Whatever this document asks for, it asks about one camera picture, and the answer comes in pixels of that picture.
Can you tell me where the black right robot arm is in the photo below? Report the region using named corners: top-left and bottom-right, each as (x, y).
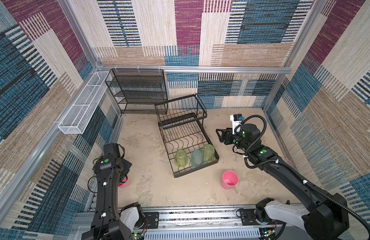
top-left (216, 123), bottom-right (350, 240)

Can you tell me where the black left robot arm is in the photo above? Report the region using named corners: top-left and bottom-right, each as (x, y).
top-left (81, 143), bottom-right (132, 240)

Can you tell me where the white wire wall basket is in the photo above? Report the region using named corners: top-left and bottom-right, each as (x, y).
top-left (58, 72), bottom-right (109, 135)

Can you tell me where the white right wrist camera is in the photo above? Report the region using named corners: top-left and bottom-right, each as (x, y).
top-left (230, 114), bottom-right (244, 135)

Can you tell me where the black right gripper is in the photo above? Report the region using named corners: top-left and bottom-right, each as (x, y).
top-left (215, 127), bottom-right (250, 153)

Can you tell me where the teal translucent cup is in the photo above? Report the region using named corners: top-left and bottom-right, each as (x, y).
top-left (191, 149), bottom-right (204, 168)

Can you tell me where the bright green translucent cup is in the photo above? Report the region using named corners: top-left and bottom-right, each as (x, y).
top-left (203, 144), bottom-right (215, 162)

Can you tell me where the pink cup edge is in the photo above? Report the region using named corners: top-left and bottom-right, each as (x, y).
top-left (118, 176), bottom-right (130, 188)

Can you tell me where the black wire dish rack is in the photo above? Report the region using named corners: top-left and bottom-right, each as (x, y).
top-left (155, 94), bottom-right (220, 178)

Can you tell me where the opaque pink cup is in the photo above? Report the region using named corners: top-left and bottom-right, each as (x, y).
top-left (221, 171), bottom-right (239, 190)

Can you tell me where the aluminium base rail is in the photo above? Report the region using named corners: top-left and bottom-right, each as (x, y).
top-left (71, 205), bottom-right (323, 240)

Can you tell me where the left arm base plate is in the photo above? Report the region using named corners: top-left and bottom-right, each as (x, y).
top-left (134, 212), bottom-right (160, 230)

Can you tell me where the black mesh shelf unit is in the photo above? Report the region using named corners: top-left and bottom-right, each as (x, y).
top-left (105, 69), bottom-right (168, 114)

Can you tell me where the black corrugated cable conduit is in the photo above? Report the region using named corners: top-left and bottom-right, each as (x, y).
top-left (232, 114), bottom-right (370, 240)

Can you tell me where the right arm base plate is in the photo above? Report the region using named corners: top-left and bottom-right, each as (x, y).
top-left (236, 208), bottom-right (283, 227)

